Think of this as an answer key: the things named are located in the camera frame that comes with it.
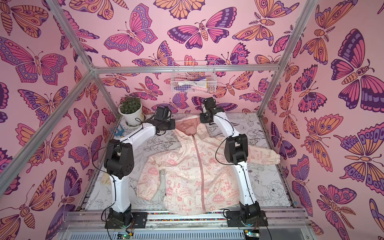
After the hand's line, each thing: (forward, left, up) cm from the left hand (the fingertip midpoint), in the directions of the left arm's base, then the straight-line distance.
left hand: (175, 122), depth 99 cm
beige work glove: (-34, +39, -12) cm, 53 cm away
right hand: (+7, -20, -2) cm, 22 cm away
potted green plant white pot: (+9, +31, +4) cm, 33 cm away
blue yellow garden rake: (+2, +45, -13) cm, 47 cm away
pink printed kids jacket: (-31, -10, -11) cm, 34 cm away
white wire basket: (+20, -12, +22) cm, 32 cm away
